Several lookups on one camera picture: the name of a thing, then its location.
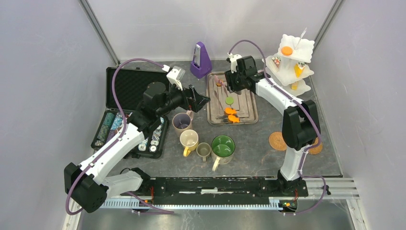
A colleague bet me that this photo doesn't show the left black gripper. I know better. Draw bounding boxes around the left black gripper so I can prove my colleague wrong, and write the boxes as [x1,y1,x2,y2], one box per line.
[157,79,210,117]

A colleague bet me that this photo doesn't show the green macaron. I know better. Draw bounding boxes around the green macaron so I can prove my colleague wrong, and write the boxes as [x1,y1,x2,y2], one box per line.
[225,96,234,105]

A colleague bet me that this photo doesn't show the pink steel tongs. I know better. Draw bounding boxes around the pink steel tongs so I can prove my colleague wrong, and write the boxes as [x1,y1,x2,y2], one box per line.
[214,75,228,97]

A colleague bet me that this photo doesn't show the orange fish cake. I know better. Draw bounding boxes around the orange fish cake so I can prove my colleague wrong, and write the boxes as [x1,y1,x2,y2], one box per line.
[224,107,237,115]
[227,115,240,123]

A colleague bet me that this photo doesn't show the layered strawberry cake slice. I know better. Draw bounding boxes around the layered strawberry cake slice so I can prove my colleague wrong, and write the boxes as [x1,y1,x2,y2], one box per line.
[271,56,281,69]

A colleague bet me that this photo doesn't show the yellow rectangular cake bar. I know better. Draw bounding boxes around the yellow rectangular cake bar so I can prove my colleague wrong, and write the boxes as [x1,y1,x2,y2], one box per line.
[291,82,298,91]

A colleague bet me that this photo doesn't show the orange sandwich cookie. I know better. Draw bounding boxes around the orange sandwich cookie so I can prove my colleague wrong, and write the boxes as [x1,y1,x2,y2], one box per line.
[281,46,293,56]

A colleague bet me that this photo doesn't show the yellow cake slice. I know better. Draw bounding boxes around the yellow cake slice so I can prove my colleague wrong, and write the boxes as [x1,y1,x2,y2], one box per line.
[294,62,306,78]

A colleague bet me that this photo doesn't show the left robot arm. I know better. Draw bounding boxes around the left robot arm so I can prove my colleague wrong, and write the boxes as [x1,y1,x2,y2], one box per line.
[64,82,210,215]

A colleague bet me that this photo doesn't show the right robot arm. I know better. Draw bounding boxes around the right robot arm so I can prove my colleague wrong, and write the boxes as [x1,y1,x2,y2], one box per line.
[225,53,320,196]

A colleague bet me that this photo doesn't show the steel serving tray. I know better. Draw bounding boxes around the steel serving tray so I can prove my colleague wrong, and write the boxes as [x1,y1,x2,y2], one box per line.
[206,72,259,126]

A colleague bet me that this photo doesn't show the pink mug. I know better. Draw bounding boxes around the pink mug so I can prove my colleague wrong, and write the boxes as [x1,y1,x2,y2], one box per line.
[172,110,194,137]

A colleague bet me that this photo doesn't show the purple metronome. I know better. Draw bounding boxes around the purple metronome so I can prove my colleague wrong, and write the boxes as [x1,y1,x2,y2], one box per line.
[190,42,213,79]

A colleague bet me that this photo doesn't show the white three-tier cake stand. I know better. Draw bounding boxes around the white three-tier cake stand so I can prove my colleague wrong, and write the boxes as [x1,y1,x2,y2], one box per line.
[262,29,315,97]

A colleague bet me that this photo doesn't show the small grey-green mug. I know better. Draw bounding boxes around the small grey-green mug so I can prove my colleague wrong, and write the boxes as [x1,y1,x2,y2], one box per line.
[196,142,212,162]

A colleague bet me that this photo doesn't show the green interior mushroom mug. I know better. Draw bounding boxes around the green interior mushroom mug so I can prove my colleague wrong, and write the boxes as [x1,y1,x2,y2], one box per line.
[211,135,236,172]

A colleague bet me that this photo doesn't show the woven brown coaster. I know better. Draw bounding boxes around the woven brown coaster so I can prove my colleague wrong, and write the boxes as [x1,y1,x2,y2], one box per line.
[269,131,287,151]

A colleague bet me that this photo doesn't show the black poker chip case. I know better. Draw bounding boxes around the black poker chip case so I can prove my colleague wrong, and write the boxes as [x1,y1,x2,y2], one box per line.
[90,67,169,159]

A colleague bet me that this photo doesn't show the woven coaster far right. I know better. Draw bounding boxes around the woven coaster far right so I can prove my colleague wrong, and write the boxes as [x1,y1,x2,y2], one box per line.
[308,138,323,155]

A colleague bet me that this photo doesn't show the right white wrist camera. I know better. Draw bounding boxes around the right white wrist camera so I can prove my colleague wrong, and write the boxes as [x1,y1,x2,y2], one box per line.
[226,53,242,73]

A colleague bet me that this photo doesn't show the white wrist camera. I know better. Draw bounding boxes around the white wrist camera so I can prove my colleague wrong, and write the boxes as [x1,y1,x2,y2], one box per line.
[162,65,185,91]
[226,53,242,73]

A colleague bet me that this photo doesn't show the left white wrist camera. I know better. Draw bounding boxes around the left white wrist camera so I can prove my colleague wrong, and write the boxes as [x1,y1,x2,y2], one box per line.
[162,65,185,91]

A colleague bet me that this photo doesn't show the cream yellow-handled mug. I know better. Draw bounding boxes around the cream yellow-handled mug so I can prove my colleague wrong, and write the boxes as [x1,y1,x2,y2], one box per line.
[180,129,199,157]

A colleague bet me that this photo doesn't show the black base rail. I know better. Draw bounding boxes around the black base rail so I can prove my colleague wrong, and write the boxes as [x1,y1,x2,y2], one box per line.
[130,168,309,205]

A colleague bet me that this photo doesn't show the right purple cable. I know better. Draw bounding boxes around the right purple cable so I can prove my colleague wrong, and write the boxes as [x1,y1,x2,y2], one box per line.
[227,39,327,215]

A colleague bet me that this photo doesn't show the white cable duct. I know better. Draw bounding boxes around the white cable duct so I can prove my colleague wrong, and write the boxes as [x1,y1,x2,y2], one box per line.
[74,177,359,211]

